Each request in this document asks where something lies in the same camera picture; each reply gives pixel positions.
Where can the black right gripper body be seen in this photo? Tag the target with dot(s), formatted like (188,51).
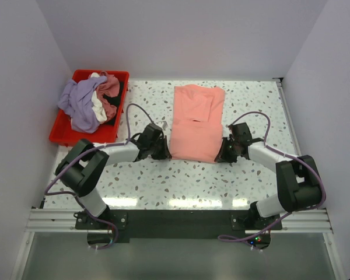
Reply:
(228,152)

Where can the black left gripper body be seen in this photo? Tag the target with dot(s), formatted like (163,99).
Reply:
(158,150)

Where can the salmon pink t shirt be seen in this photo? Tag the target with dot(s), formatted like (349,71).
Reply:
(197,128)

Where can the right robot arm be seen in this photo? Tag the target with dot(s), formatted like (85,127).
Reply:
(299,185)

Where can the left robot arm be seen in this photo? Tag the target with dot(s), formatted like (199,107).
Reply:
(81,168)

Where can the black t shirt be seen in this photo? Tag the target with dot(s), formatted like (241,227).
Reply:
(111,105)

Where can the white t shirt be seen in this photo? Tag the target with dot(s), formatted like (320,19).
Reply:
(98,104)

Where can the dusty rose t shirt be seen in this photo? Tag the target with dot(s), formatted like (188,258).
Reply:
(111,87)

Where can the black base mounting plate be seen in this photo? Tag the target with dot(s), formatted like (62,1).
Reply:
(120,226)

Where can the lavender t shirt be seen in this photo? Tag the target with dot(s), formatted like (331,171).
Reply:
(76,102)

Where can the red plastic bin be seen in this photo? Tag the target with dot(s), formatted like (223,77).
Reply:
(63,134)

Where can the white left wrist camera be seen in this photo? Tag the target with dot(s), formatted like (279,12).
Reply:
(163,124)

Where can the aluminium frame rail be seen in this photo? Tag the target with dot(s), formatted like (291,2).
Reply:
(53,249)

